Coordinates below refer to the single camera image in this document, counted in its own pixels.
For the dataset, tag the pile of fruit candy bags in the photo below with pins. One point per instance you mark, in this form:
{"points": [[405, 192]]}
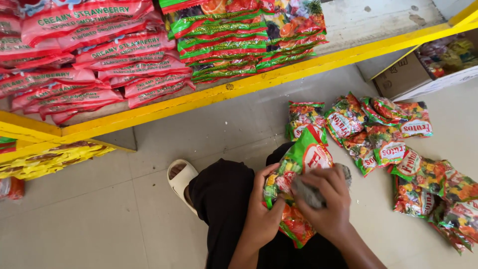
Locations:
{"points": [[388, 149]]}

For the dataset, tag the person's right hand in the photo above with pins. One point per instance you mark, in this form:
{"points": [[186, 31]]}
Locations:
{"points": [[330, 215]]}

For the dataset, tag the yellow metal shelf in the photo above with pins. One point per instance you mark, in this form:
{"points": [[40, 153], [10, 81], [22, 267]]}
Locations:
{"points": [[261, 80]]}

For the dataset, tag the stack of yellow packets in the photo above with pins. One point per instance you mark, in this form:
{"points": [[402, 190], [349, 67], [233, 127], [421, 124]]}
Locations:
{"points": [[48, 158]]}

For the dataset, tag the person's black trousers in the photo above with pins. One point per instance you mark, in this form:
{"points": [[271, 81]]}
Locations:
{"points": [[220, 198]]}

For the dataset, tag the grey cleaning cloth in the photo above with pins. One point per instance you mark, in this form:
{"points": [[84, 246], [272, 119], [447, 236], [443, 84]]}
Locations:
{"points": [[312, 196]]}

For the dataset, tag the white slide sandal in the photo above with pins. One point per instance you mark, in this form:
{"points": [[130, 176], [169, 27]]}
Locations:
{"points": [[183, 178]]}

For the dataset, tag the green fruit candy packet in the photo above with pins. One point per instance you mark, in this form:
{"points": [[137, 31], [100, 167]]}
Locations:
{"points": [[298, 158]]}

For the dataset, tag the stack of green-red chew packets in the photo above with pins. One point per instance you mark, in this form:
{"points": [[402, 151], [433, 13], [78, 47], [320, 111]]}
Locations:
{"points": [[231, 41]]}

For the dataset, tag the person's left hand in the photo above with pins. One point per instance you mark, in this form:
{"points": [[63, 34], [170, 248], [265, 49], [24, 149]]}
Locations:
{"points": [[259, 216]]}

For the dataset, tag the cardboard box with candies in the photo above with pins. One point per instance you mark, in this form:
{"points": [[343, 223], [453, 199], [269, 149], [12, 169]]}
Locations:
{"points": [[401, 74]]}

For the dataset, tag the red snack packet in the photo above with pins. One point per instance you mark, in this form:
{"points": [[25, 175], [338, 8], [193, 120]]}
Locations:
{"points": [[13, 188]]}

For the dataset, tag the stack of red strawberry packets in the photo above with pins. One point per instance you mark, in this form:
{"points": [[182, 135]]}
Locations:
{"points": [[93, 56]]}

